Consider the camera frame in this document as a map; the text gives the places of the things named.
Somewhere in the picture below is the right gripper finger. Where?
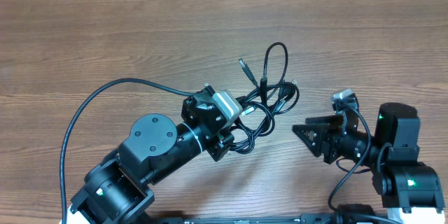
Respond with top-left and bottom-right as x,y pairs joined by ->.
292,125 -> 324,157
305,115 -> 344,126

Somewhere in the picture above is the black usb cable bundle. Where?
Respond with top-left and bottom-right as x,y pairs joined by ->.
228,41 -> 301,154

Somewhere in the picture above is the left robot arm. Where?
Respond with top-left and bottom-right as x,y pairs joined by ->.
61,86 -> 243,223

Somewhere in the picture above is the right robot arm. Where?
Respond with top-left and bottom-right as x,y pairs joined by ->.
292,89 -> 445,223

